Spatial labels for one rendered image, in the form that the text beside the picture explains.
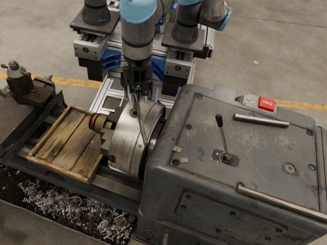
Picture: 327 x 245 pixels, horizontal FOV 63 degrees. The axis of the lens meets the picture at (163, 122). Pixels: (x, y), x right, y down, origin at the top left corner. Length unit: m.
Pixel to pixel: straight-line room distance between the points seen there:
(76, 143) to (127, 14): 0.86
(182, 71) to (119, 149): 0.64
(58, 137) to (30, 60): 2.05
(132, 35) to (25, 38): 3.13
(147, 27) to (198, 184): 0.48
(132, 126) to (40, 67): 2.35
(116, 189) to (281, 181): 0.67
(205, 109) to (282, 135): 0.29
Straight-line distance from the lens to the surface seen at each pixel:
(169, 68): 1.43
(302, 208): 0.88
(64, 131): 1.38
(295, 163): 0.99
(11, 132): 1.34
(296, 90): 3.52
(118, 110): 1.08
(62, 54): 3.35
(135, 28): 0.60
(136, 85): 0.71
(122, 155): 0.97
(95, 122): 1.10
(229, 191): 0.83
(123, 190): 1.21
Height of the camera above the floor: 1.96
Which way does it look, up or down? 50 degrees down
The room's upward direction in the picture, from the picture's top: 11 degrees clockwise
